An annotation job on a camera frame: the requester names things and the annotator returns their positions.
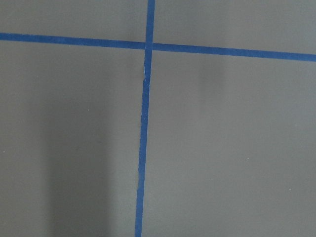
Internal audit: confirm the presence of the long blue tape strip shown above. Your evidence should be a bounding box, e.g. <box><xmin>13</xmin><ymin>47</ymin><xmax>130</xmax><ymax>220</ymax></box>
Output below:
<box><xmin>134</xmin><ymin>0</ymin><xmax>156</xmax><ymax>237</ymax></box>

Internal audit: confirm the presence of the crossing blue tape strip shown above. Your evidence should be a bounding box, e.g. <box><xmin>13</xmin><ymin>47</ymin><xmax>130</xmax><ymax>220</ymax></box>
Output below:
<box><xmin>0</xmin><ymin>33</ymin><xmax>316</xmax><ymax>62</ymax></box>

